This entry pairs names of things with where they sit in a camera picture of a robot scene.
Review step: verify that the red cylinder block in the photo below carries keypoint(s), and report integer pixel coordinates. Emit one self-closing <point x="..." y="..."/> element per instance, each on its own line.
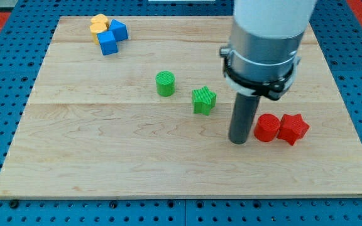
<point x="267" y="127"/>

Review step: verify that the light wooden board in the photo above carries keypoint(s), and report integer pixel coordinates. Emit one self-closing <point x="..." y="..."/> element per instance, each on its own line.
<point x="95" y="128"/>

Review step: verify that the front yellow block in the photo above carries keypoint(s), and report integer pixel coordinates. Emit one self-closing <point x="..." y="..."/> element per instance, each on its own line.
<point x="95" y="29"/>

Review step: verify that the front blue cube block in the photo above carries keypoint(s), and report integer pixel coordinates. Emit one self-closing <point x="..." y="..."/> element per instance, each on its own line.
<point x="107" y="43"/>

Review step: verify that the yellow block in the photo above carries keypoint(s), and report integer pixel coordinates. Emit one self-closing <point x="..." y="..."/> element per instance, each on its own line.
<point x="95" y="29"/>
<point x="100" y="18"/>

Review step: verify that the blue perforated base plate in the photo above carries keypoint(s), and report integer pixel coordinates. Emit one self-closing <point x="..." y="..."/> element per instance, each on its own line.
<point x="24" y="39"/>

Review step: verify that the rear blue cube block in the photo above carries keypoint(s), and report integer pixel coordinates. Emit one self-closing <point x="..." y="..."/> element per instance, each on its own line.
<point x="119" y="30"/>

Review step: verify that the red star block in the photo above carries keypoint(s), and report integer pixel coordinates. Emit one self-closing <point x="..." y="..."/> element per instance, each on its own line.
<point x="292" y="128"/>

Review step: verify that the rear yellow block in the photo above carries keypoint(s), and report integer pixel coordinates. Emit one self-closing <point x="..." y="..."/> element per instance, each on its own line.
<point x="100" y="18"/>

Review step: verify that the green star block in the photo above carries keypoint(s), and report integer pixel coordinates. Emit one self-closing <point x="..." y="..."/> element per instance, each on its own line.
<point x="203" y="100"/>

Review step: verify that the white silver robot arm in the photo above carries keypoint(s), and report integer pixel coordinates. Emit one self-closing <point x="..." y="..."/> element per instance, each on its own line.
<point x="260" y="58"/>

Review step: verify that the green cylinder block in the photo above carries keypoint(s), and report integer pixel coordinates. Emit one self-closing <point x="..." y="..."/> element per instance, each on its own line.
<point x="165" y="83"/>

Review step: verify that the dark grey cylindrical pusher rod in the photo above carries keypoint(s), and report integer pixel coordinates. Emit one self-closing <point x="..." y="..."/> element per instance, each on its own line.
<point x="244" y="112"/>

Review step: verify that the blue cube block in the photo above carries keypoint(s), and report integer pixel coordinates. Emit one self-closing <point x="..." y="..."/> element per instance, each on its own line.
<point x="107" y="43"/>
<point x="119" y="30"/>

